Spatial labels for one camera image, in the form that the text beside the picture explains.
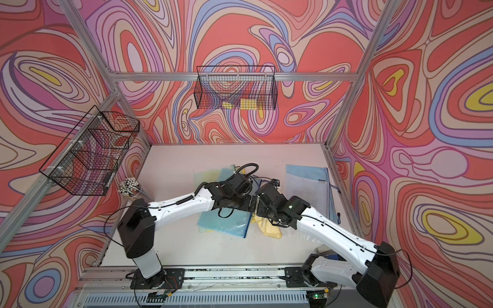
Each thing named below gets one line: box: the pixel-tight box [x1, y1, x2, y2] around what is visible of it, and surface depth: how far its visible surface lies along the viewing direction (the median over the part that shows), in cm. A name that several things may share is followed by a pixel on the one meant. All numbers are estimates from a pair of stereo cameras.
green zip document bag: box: [193, 164, 236, 189], surface depth 107 cm
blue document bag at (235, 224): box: [197, 207, 253, 239], surface depth 88 cm
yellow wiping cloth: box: [250, 213, 283, 239], surface depth 73 cm
